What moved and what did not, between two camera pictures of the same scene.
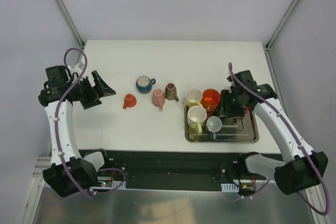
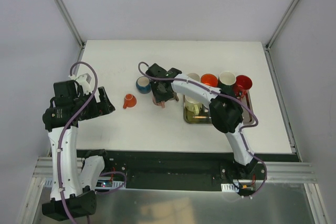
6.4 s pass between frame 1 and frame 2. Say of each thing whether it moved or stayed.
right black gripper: moved
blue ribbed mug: stayed
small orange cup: stayed
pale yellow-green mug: moved
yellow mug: moved
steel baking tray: moved
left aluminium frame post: stayed
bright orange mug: moved
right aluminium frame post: stayed
